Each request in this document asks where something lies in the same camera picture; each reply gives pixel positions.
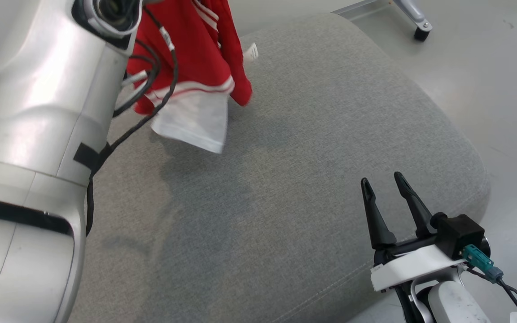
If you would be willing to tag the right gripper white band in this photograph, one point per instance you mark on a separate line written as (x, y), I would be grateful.
(411, 269)

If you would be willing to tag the red number 23 jersey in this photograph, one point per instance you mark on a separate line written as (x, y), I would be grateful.
(186, 54)

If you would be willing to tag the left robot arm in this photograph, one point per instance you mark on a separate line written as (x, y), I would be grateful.
(38, 112)

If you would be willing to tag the teal right camera connector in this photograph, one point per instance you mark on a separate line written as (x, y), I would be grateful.
(478, 260)

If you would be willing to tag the grey partition base rail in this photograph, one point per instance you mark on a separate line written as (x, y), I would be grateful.
(357, 7)

